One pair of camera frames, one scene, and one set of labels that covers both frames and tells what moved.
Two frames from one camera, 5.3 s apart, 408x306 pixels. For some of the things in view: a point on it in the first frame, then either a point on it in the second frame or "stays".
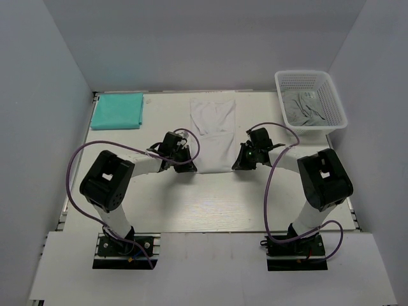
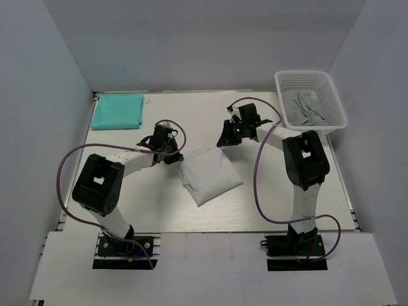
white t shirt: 213,123 → 209,174
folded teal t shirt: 118,111 stays
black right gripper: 241,164 → 227,138
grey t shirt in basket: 303,108 stays
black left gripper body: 183,154 → 171,146
